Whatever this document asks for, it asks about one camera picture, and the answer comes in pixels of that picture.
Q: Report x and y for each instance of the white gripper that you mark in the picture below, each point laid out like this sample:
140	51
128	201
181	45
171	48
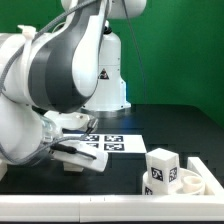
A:
93	160

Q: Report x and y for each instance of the white round stool seat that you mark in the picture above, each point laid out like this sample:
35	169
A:
189	183

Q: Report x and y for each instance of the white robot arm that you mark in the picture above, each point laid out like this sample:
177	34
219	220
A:
52	81

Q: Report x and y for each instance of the white sheet with tags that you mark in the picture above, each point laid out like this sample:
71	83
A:
110	143

